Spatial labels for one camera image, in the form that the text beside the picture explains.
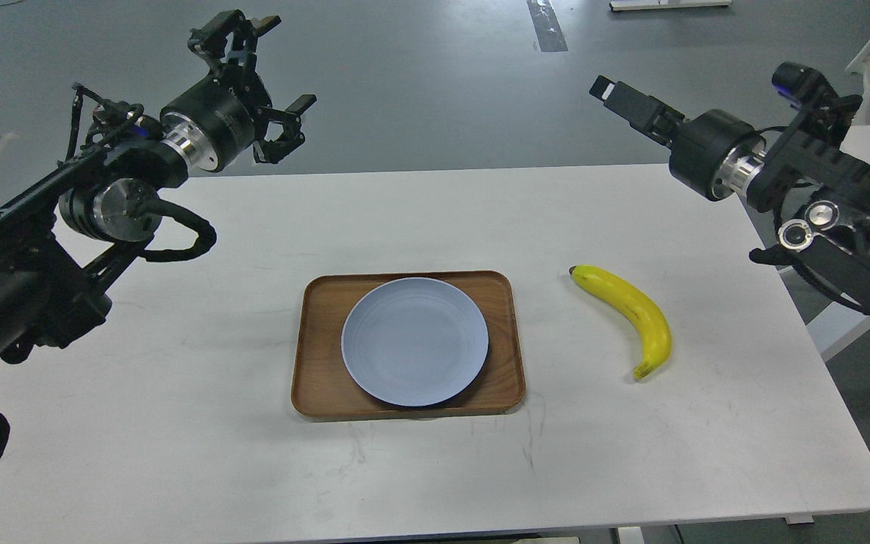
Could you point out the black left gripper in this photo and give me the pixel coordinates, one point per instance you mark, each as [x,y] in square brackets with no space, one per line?
[230,108]

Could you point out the wooden tray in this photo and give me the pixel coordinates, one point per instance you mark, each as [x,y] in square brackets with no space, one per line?
[323,390]

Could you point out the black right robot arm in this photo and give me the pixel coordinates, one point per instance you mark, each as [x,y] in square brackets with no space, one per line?
[818,194]

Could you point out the light blue plate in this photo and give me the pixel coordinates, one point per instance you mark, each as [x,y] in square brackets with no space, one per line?
[414,342]

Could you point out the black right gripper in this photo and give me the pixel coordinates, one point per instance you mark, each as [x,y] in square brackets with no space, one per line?
[698,147]

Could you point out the white table base far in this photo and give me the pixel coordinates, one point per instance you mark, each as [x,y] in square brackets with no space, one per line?
[654,5]

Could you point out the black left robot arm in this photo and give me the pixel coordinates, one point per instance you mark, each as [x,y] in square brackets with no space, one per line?
[65,240]

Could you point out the yellow banana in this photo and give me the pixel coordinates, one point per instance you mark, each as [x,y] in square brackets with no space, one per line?
[641,312]

